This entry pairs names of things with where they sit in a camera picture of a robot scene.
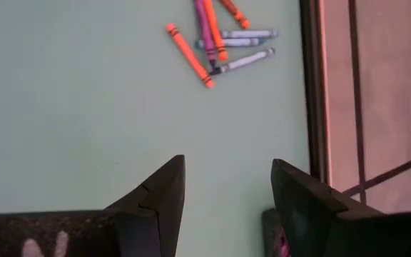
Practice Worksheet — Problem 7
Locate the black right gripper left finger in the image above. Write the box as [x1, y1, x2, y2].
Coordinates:
[0, 155, 186, 257]

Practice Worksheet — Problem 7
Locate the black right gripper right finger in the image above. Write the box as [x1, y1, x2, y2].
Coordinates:
[271, 158, 411, 257]

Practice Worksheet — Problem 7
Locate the purple crayon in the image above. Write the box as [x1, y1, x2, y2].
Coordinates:
[193, 0, 218, 71]

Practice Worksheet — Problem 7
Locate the thin black frame bar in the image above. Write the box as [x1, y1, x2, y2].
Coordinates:
[347, 0, 367, 205]
[342, 149, 411, 198]

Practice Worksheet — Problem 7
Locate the black table edge rail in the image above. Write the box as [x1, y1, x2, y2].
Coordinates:
[299, 0, 332, 186]

